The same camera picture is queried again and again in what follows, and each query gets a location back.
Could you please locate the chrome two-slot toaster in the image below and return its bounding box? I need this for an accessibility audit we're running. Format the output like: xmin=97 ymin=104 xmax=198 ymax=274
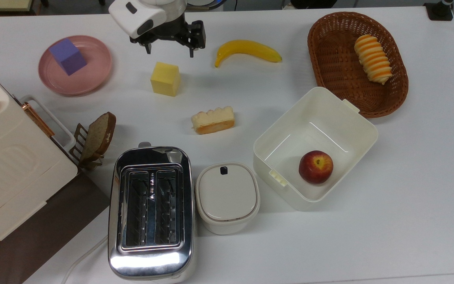
xmin=108 ymin=142 xmax=196 ymax=281

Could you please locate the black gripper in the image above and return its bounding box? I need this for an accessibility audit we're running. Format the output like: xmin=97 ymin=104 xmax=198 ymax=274
xmin=130 ymin=16 xmax=206 ymax=58

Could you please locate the black camera stand clamp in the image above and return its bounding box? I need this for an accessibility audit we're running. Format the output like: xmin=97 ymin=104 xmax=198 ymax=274
xmin=424 ymin=0 xmax=454 ymax=21

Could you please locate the cream cake slice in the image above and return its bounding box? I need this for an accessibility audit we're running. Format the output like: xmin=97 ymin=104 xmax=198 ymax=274
xmin=191 ymin=106 xmax=236 ymax=135

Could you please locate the brown wicker basket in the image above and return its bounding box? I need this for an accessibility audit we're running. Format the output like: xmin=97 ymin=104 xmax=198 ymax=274
xmin=307 ymin=11 xmax=409 ymax=118

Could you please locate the red apple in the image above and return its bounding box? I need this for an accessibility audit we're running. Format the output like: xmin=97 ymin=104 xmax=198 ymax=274
xmin=298 ymin=150 xmax=334 ymax=185

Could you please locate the brown base box white handle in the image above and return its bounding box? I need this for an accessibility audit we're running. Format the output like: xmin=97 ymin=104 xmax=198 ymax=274
xmin=0 ymin=95 xmax=112 ymax=284

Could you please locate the yellow cube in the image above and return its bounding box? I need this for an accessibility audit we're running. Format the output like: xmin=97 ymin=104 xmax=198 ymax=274
xmin=150 ymin=62 xmax=181 ymax=97

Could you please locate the orange striped bread roll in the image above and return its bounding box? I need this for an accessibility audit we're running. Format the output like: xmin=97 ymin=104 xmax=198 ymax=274
xmin=354 ymin=34 xmax=393 ymax=85

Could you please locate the cream toy cabinet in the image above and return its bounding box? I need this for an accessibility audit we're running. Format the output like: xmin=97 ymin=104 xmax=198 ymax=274
xmin=0 ymin=59 xmax=79 ymax=259

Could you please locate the yellow banana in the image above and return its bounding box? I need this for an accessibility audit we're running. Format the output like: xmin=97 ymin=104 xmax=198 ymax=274
xmin=215 ymin=39 xmax=283 ymax=68

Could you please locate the brown bread slice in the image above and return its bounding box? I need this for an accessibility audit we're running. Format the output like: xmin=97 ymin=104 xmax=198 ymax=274
xmin=80 ymin=112 xmax=117 ymax=162

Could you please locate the white lidded container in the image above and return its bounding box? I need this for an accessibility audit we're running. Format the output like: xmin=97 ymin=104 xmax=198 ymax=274
xmin=195 ymin=162 xmax=261 ymax=235

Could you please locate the white toaster cable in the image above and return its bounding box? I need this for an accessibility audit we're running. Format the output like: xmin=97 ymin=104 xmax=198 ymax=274
xmin=61 ymin=235 xmax=109 ymax=284

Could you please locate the pink plate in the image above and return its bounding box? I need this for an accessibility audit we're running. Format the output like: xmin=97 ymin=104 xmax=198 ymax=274
xmin=38 ymin=35 xmax=113 ymax=96

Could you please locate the purple cube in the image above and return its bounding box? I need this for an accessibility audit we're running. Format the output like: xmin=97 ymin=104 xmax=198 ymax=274
xmin=49 ymin=38 xmax=88 ymax=76

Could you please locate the white open plastic box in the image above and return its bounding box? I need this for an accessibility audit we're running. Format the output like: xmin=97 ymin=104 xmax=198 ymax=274
xmin=253 ymin=86 xmax=379 ymax=212

